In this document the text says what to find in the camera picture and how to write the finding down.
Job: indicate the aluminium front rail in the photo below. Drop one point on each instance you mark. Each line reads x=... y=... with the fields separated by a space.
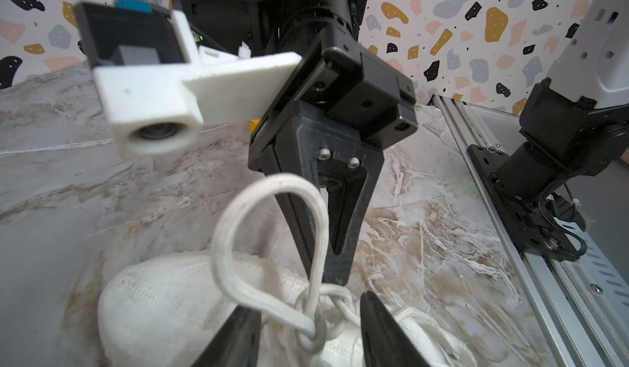
x=578 y=297

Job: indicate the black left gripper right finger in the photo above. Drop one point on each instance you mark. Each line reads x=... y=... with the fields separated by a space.
x=384 y=342

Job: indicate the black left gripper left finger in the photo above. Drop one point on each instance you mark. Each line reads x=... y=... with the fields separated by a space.
x=236 y=344

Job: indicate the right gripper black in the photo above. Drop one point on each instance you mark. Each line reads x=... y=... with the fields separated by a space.
x=330 y=125

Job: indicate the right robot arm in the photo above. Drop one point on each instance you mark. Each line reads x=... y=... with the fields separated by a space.
x=577 y=116

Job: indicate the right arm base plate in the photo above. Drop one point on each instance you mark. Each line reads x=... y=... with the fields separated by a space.
x=517 y=186

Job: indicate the white sneaker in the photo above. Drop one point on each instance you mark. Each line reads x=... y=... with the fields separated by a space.
x=165 y=312

